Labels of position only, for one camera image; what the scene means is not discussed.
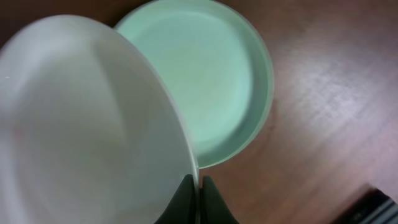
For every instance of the white plate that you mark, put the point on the white plate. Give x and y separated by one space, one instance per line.
89 133

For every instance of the light green plate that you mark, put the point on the light green plate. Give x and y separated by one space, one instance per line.
215 66

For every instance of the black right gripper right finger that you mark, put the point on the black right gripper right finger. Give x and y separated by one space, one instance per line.
213 209

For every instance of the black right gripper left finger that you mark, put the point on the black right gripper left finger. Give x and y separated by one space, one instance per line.
182 209

